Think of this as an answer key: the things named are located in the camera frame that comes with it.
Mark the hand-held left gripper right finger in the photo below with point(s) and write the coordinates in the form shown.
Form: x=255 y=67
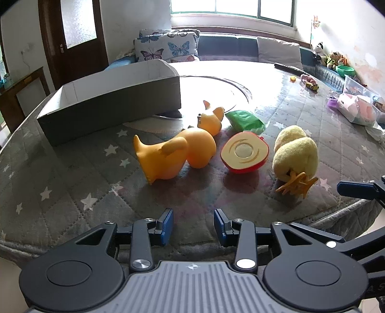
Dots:
x=221 y=226

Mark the black remote control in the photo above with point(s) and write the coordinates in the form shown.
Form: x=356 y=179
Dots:
x=290 y=68

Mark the small purple item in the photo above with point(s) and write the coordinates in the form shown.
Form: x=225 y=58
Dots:
x=332 y=103

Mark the grey cardboard box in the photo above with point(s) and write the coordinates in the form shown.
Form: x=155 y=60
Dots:
x=120 y=108

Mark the grey cushion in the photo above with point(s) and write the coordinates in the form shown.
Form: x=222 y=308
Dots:
x=278 y=52

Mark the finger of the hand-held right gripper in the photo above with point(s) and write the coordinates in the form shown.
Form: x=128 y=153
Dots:
x=356 y=189
x=355 y=248

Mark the pink toy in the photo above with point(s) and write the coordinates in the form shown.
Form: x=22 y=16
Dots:
x=308 y=78

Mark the green bowl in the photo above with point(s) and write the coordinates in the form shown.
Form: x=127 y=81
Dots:
x=345 y=71

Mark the red toy apple half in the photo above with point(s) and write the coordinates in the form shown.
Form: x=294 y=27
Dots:
x=243 y=151

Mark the brown wooden door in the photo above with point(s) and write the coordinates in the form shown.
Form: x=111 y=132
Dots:
x=60 y=57

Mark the butterfly print pillow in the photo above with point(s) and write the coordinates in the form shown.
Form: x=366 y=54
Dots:
x=165 y=48
x=180 y=32

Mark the yellow plush chick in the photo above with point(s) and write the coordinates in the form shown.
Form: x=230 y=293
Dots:
x=296 y=156

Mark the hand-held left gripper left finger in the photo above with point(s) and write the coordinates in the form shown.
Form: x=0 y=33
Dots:
x=166 y=226

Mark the blue cushion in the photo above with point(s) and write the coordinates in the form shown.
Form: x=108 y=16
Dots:
x=120 y=63

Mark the teal glassware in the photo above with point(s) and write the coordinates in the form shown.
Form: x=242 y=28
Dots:
x=5 y=80

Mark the stuffed toys on ledge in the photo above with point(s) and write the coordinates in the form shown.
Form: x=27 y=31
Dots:
x=335 y=60

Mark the yellow and black toy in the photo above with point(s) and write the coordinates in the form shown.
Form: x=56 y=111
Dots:
x=312 y=86

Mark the large orange rubber animal toy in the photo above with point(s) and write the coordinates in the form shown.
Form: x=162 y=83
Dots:
x=195 y=147

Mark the wall sticker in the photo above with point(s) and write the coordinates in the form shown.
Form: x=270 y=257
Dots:
x=316 y=21

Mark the clear plastic bag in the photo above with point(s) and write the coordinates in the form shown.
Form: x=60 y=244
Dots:
x=361 y=108

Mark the clear plastic storage box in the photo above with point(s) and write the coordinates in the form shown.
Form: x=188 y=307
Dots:
x=358 y=85

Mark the dark blue sofa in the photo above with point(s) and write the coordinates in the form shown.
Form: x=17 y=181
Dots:
x=228 y=45

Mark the window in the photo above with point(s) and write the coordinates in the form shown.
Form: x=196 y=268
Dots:
x=234 y=9

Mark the small orange rubber animal toy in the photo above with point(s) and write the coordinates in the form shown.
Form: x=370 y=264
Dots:
x=210 y=122

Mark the brown wooden sideboard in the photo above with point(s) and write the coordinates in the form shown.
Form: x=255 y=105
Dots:
x=12 y=102

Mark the green packet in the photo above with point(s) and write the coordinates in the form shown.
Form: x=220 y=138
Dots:
x=243 y=119

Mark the black and white plush toy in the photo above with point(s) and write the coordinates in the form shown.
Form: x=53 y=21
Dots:
x=318 y=52

